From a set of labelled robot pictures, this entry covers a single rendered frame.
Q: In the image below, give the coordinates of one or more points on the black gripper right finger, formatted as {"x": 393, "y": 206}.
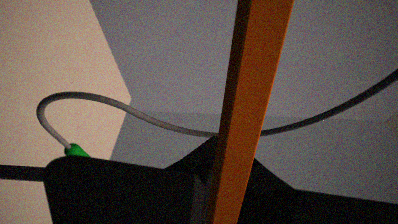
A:
{"x": 268, "y": 200}

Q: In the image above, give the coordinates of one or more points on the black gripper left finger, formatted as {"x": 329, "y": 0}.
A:
{"x": 99, "y": 191}

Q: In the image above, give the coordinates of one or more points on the orange bar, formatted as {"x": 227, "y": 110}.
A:
{"x": 259, "y": 31}

